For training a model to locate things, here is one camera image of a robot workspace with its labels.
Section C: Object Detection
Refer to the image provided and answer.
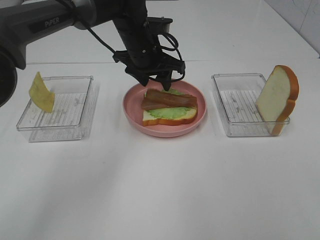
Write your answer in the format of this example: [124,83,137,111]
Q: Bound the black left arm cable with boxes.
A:
[56,0,186,83]

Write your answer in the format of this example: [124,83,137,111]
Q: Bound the yellow cheese slice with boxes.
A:
[28,71,55,113]

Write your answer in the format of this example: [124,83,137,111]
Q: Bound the clear plastic tray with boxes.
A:
[211,73,290,137]
[16,75,99,143]

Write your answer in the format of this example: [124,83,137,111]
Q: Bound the pink round plate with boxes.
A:
[122,80,207,138]

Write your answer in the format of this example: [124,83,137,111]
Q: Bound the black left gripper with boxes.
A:
[113,24,185,91]

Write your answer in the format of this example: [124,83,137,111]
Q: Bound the bread slice with brown crust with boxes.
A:
[142,107,198,126]

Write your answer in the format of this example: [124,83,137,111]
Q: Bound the left clear plastic tray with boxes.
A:
[16,75,99,143]

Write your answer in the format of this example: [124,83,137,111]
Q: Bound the green lettuce leaf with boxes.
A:
[140,88,198,122]

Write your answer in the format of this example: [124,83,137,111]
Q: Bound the bacon strip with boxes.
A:
[140,97,198,110]
[145,88,195,99]

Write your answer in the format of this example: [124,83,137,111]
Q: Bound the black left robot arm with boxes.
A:
[0,0,186,105]

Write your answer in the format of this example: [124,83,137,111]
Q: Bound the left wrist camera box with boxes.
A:
[146,17,173,34]

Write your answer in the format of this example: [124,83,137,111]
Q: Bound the right clear plastic tray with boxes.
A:
[211,73,290,137]

